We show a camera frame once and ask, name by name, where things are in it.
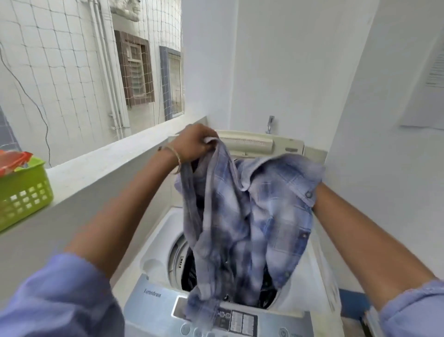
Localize person's left hand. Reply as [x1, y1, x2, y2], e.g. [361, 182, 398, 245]
[169, 124, 220, 166]

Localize blue plaid shirt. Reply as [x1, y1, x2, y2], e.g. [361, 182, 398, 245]
[173, 137, 327, 331]

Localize white blue washing machine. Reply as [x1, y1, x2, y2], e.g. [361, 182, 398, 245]
[111, 130, 342, 337]

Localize person's right forearm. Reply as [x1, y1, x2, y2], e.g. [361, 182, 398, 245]
[312, 182, 438, 312]

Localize person's left forearm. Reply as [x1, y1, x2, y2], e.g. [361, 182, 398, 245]
[64, 145, 181, 278]

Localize person's blue tunic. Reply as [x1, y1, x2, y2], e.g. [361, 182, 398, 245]
[0, 252, 444, 337]

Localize thin multicolour bangle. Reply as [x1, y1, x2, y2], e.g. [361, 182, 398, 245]
[158, 145, 182, 174]

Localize grey framed window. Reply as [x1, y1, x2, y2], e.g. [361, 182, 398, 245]
[159, 45, 185, 121]

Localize brown louvred window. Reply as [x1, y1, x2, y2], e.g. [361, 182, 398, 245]
[114, 30, 156, 108]

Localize white drain pipes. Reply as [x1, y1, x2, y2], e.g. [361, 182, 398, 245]
[88, 0, 132, 139]

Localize white safety net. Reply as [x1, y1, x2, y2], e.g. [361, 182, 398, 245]
[0, 0, 183, 167]

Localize green plastic basket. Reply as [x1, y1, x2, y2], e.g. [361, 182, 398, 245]
[0, 156, 55, 232]

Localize red packet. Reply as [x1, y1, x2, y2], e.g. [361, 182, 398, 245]
[0, 150, 34, 176]

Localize white paper notice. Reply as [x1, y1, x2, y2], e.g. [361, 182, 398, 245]
[399, 41, 444, 131]

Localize black wall cable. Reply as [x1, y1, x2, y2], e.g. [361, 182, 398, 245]
[0, 45, 52, 167]

